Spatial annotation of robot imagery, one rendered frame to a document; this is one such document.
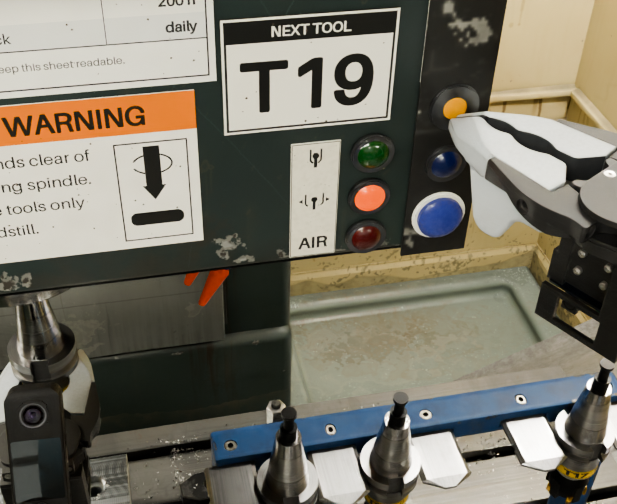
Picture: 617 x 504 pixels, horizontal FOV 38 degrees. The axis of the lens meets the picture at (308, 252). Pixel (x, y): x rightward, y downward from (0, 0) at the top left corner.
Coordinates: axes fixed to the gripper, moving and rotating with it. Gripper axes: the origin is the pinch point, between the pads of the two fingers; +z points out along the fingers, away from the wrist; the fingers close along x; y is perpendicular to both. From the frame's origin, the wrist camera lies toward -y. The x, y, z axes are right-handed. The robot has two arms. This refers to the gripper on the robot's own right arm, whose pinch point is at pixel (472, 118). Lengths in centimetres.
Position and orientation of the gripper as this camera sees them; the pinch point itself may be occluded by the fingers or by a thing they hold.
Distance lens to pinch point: 53.7
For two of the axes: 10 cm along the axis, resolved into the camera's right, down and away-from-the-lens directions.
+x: 7.4, -4.2, 5.3
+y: -0.3, 7.7, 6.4
